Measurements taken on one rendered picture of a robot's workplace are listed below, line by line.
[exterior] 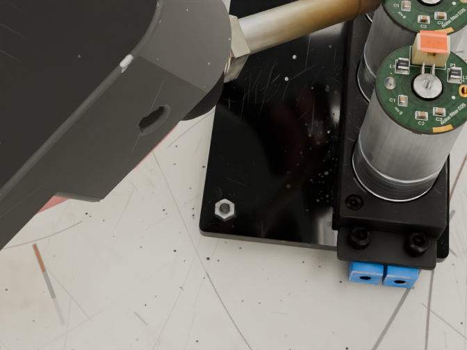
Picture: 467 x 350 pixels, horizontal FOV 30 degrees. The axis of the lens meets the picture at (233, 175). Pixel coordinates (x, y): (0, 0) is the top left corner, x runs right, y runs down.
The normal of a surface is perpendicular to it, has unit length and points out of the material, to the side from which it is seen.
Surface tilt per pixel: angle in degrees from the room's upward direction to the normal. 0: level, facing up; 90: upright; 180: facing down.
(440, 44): 0
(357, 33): 0
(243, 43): 39
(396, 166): 90
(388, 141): 90
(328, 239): 0
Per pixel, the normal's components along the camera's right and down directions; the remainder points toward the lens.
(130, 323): 0.02, -0.43
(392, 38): -0.69, 0.65
